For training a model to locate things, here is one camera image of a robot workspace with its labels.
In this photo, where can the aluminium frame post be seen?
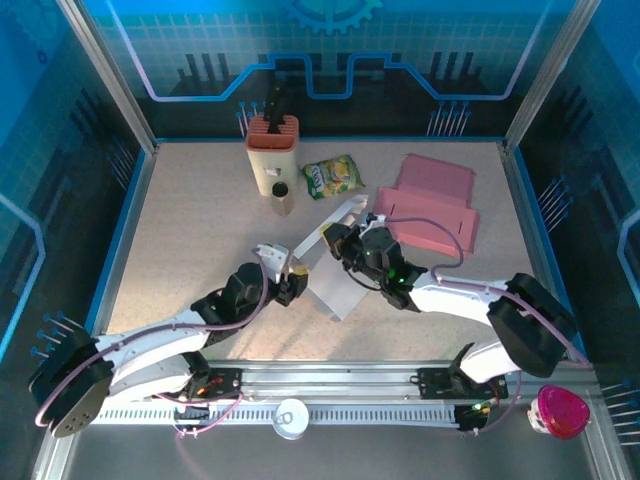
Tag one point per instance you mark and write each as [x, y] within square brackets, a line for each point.
[549, 75]
[112, 75]

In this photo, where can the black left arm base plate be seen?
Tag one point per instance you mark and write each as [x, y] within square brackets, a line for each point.
[227, 384]

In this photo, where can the pink lidded container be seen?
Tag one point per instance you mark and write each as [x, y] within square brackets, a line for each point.
[562, 412]

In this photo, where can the silver tin can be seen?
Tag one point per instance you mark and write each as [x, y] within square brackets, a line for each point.
[291, 419]

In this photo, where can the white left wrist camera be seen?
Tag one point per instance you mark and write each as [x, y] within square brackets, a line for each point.
[274, 257]

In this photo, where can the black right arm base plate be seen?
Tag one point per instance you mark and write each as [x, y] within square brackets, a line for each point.
[435, 384]

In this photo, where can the green yellow snack bag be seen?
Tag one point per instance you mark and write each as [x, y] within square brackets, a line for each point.
[332, 175]

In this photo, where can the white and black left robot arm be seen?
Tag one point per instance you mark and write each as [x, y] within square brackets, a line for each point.
[150, 345]

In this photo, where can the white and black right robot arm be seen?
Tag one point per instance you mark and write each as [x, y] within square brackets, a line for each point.
[535, 325]

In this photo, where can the pink paper box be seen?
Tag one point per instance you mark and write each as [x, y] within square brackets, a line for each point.
[425, 210]

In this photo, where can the white paper box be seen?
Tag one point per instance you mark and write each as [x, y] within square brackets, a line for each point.
[335, 285]

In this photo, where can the aluminium mounting rail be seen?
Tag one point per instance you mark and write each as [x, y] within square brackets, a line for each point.
[330, 375]

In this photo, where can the beige knife block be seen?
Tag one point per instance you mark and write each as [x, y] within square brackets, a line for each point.
[272, 160]

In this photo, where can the small dark-lidded jar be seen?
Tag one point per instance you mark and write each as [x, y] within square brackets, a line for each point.
[282, 202]

